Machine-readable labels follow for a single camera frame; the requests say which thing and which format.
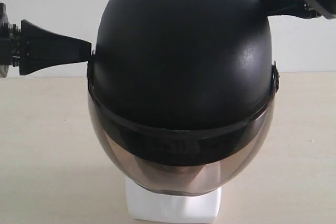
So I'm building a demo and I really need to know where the black helmet with tinted visor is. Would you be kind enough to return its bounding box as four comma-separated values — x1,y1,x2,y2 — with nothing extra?
88,0,276,196

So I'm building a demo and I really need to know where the white mannequin head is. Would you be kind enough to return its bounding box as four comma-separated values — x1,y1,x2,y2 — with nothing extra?
125,162,222,223

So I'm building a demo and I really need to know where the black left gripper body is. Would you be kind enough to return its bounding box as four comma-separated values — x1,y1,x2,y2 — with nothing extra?
1,3,20,78

